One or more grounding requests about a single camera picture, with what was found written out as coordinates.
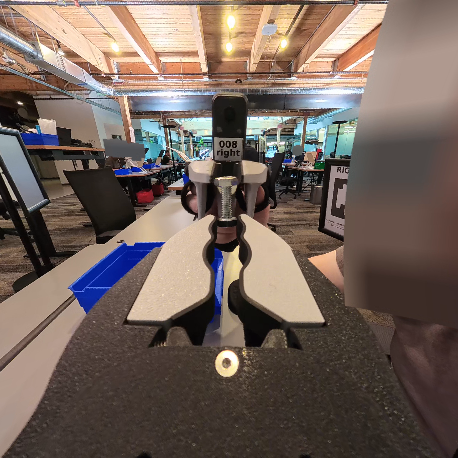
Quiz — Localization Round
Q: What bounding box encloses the small blue storage bin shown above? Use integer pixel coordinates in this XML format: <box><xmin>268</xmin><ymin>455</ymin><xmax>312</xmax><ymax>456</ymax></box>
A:
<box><xmin>20</xmin><ymin>133</ymin><xmax>60</xmax><ymax>146</ymax></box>

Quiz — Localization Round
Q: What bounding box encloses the person's right forearm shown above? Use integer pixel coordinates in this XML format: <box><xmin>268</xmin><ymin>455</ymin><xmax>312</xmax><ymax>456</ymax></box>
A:
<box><xmin>308</xmin><ymin>246</ymin><xmax>346</xmax><ymax>292</ymax></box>

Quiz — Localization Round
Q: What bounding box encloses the wooden top desk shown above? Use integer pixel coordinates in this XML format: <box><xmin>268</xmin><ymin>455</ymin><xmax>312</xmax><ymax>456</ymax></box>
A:
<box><xmin>25</xmin><ymin>144</ymin><xmax>106</xmax><ymax>171</ymax></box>

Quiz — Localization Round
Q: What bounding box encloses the person's grey clothing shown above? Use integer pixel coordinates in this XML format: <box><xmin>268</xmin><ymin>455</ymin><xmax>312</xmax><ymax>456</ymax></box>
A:
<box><xmin>389</xmin><ymin>315</ymin><xmax>458</xmax><ymax>458</ymax></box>

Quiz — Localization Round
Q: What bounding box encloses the blue plastic bin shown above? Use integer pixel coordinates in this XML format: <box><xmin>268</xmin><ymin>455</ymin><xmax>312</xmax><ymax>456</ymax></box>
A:
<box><xmin>68</xmin><ymin>241</ymin><xmax>224</xmax><ymax>324</ymax></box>

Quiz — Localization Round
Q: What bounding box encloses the black framed board on stand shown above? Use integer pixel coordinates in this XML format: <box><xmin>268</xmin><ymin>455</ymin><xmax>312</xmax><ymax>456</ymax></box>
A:
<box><xmin>0</xmin><ymin>127</ymin><xmax>77</xmax><ymax>292</ymax></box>

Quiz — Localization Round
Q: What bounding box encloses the black floor lamp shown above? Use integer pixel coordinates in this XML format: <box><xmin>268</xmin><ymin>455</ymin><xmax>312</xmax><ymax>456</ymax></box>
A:
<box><xmin>161</xmin><ymin>125</ymin><xmax>177</xmax><ymax>163</ymax></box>

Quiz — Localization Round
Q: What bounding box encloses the person's right hand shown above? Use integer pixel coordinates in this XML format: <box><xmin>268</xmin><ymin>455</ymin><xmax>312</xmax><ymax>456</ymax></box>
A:
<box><xmin>186</xmin><ymin>183</ymin><xmax>270</xmax><ymax>251</ymax></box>

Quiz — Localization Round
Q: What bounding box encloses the thick silver bolt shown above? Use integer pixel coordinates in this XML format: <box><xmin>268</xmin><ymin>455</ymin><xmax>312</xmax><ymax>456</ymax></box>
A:
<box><xmin>214</xmin><ymin>176</ymin><xmax>239</xmax><ymax>215</ymax></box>

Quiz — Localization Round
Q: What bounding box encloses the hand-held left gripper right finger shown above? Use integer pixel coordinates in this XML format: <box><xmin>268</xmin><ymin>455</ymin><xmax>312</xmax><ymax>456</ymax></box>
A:
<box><xmin>237</xmin><ymin>214</ymin><xmax>326</xmax><ymax>328</ymax></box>

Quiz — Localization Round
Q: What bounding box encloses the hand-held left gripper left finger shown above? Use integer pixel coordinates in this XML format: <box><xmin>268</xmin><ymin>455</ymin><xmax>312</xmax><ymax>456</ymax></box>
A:
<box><xmin>126</xmin><ymin>214</ymin><xmax>219</xmax><ymax>330</ymax></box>

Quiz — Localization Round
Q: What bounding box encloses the black office chair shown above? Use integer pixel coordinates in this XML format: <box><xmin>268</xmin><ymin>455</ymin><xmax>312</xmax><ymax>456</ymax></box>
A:
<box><xmin>268</xmin><ymin>152</ymin><xmax>287</xmax><ymax>210</ymax></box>
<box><xmin>64</xmin><ymin>166</ymin><xmax>137</xmax><ymax>245</ymax></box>

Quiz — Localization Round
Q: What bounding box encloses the silver air duct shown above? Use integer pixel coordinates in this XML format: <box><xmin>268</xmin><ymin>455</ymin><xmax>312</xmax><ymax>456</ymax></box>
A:
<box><xmin>0</xmin><ymin>24</ymin><xmax>120</xmax><ymax>96</ymax></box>

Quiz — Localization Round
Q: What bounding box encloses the black framed marker sign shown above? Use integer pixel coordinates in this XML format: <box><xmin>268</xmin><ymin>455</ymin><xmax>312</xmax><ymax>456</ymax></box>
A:
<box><xmin>318</xmin><ymin>158</ymin><xmax>350</xmax><ymax>242</ymax></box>

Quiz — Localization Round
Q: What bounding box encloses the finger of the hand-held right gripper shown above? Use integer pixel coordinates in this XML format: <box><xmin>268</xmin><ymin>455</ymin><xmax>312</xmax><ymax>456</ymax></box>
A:
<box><xmin>188</xmin><ymin>161</ymin><xmax>217</xmax><ymax>220</ymax></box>
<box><xmin>241</xmin><ymin>161</ymin><xmax>269</xmax><ymax>215</ymax></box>

